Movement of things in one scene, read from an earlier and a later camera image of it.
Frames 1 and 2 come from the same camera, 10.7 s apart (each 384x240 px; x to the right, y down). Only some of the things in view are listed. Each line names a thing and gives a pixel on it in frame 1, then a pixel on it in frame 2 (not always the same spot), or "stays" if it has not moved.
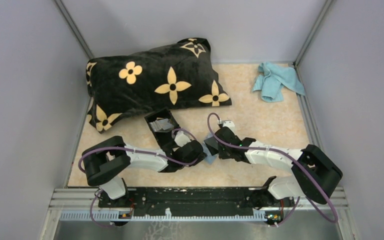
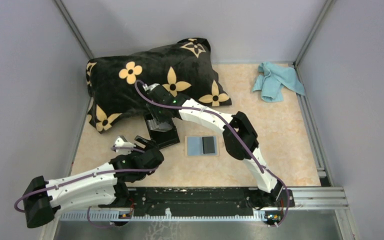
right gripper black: (222, 155) → (152, 108)
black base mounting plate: (198, 202) stays
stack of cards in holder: (162, 125) stays
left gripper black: (201, 156) → (149, 144)
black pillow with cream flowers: (179, 75) stays
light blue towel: (272, 79) stays
